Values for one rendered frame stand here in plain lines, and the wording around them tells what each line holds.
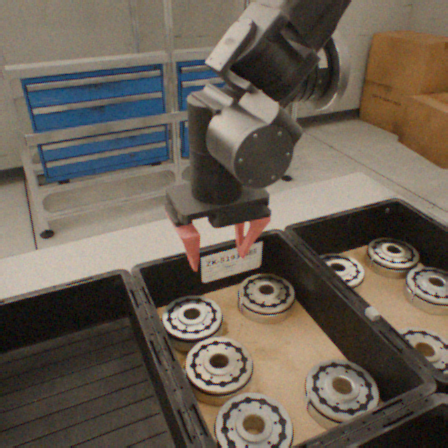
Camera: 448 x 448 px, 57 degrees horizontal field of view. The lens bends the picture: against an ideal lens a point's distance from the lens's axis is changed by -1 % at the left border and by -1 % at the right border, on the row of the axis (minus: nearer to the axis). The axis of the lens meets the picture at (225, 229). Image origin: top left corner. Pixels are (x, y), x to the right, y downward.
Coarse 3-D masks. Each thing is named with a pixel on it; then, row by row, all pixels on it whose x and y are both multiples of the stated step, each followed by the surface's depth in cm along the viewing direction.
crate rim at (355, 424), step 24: (288, 240) 78; (144, 264) 72; (312, 264) 72; (144, 288) 67; (336, 288) 67; (360, 312) 62; (168, 336) 58; (384, 336) 58; (168, 360) 55; (408, 360) 55; (432, 384) 52; (192, 408) 49; (336, 432) 46
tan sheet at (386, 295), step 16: (352, 256) 90; (368, 272) 85; (368, 288) 81; (384, 288) 81; (400, 288) 81; (384, 304) 78; (400, 304) 78; (400, 320) 74; (416, 320) 74; (432, 320) 74
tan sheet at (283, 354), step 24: (240, 312) 76; (240, 336) 71; (264, 336) 71; (288, 336) 71; (312, 336) 71; (264, 360) 67; (288, 360) 67; (312, 360) 67; (264, 384) 63; (288, 384) 63; (216, 408) 60; (288, 408) 60; (312, 432) 57
